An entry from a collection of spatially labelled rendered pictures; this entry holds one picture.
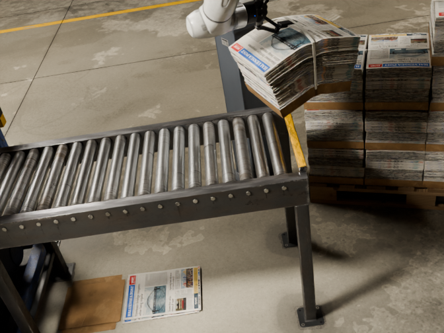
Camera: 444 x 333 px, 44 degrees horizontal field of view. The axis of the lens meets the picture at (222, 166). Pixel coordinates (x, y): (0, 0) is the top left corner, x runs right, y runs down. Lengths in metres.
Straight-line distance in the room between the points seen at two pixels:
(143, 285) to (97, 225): 0.79
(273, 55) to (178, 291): 1.28
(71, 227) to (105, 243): 1.03
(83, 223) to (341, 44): 1.16
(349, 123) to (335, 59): 0.70
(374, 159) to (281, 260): 0.70
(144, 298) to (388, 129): 1.44
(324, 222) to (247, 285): 0.57
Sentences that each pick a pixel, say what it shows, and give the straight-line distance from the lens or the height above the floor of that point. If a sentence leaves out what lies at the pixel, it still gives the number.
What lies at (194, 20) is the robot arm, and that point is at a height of 1.35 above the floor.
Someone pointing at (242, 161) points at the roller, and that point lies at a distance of 2.10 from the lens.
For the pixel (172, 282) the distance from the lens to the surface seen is 2.79.
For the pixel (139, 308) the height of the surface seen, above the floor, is 0.01.
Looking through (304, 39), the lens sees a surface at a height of 1.19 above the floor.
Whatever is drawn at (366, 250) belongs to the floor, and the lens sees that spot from 2.84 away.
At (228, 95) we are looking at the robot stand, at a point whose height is 0.58.
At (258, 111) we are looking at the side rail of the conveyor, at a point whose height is 0.80.
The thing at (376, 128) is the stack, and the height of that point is 0.50.
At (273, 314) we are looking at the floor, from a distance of 2.59.
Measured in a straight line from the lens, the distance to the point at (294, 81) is 2.05.
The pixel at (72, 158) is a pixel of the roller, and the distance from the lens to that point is 2.38.
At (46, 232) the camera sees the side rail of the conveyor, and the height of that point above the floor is 0.73.
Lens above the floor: 2.02
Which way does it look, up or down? 36 degrees down
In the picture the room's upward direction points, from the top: 10 degrees counter-clockwise
